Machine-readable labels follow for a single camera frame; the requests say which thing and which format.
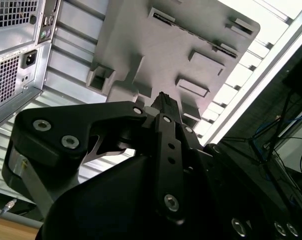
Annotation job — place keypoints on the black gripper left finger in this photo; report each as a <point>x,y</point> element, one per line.
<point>91,115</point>

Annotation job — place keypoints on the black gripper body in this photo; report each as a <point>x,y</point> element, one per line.
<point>116,200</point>

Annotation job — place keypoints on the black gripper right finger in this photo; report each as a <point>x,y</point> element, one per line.
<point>221,192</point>

